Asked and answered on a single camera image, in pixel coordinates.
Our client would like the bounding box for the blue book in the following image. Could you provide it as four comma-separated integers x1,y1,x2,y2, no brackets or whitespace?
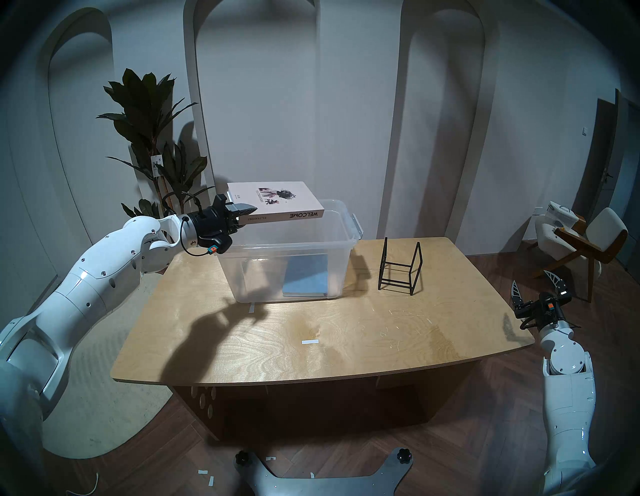
282,254,329,297

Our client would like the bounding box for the dark green potted plant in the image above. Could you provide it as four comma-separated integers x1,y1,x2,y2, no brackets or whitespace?
96,68,216,218

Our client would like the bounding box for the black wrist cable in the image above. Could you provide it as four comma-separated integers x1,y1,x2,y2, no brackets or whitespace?
520,318,582,332
177,215,213,257

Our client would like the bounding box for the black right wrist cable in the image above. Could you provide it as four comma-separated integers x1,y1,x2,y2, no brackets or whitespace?
520,318,582,332

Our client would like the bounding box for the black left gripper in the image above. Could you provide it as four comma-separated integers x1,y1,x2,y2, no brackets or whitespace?
188,194,259,256

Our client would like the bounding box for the clear plastic storage box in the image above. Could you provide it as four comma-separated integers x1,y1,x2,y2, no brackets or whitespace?
215,199,364,304

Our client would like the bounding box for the dark grey door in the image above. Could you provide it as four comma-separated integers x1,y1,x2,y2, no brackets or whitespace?
580,90,640,271

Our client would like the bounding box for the thin white floor cable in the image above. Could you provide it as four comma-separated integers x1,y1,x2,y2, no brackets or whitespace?
65,472,100,496

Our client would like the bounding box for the white wooden armchair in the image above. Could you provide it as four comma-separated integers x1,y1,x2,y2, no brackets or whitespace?
532,201,629,303

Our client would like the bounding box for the round beige rug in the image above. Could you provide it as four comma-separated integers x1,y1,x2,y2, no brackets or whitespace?
42,272,173,459

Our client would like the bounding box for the white Welcome book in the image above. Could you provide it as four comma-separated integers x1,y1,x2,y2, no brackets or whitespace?
226,181,326,226

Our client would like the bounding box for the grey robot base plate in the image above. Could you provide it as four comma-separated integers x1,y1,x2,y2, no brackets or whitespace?
235,448,414,496

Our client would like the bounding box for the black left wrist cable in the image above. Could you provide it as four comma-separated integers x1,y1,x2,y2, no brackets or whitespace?
177,215,213,257

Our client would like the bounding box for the black wire book stand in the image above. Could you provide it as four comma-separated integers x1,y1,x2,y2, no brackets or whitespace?
377,237,424,296

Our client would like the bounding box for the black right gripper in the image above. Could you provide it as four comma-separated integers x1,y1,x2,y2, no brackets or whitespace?
510,270,573,329

